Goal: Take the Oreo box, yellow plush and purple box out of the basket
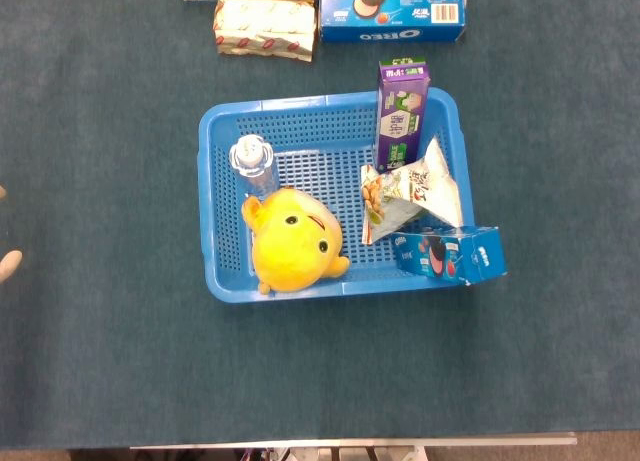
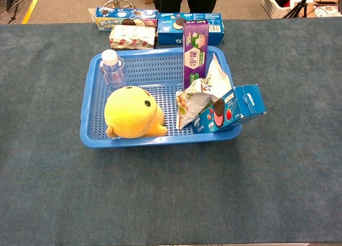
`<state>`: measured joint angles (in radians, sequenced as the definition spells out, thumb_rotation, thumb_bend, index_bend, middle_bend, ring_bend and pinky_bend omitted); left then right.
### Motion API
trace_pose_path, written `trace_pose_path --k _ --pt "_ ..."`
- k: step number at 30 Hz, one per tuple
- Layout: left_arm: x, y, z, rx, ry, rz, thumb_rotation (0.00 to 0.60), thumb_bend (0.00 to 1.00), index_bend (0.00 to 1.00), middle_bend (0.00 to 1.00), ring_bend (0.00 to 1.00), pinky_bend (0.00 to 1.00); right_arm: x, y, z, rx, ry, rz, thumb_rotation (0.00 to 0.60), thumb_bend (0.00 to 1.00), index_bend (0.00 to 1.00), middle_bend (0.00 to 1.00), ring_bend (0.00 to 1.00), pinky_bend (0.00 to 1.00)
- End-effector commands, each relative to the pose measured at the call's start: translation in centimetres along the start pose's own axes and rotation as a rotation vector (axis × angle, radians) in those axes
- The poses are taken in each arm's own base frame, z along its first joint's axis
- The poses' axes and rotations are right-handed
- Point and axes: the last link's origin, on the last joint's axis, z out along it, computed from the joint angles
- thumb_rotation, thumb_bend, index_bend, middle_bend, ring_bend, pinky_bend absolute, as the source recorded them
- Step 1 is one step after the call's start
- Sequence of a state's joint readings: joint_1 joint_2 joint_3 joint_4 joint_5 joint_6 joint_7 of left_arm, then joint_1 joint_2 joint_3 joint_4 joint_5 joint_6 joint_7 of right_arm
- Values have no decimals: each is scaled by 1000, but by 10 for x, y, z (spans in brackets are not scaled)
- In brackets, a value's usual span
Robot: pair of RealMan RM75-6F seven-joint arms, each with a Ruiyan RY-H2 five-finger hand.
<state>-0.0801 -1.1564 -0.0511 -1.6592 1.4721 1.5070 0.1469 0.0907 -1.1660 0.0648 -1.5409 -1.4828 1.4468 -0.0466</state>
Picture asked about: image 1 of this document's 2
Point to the white peanut snack bag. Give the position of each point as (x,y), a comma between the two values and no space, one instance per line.
(425,191)

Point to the aluminium table edge rail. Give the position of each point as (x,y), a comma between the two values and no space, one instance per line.
(350,440)

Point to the yellow plush toy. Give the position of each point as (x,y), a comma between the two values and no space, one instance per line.
(292,251)

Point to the teal table cloth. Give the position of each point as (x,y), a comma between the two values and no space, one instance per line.
(100,356)

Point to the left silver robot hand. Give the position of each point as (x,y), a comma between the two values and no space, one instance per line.
(10,265)

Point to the large blue Oreo box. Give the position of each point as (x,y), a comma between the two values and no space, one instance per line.
(400,11)

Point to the blue perforated plastic basket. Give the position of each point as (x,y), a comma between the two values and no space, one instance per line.
(310,131)

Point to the white red-print wrapped package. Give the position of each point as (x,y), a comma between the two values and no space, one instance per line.
(265,28)

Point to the tall purple carton box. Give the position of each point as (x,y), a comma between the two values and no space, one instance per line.
(400,121)

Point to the blue strawberry Oreo box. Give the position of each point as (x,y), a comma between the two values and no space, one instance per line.
(450,256)

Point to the clear plastic water bottle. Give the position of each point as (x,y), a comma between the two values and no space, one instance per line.
(247,153)

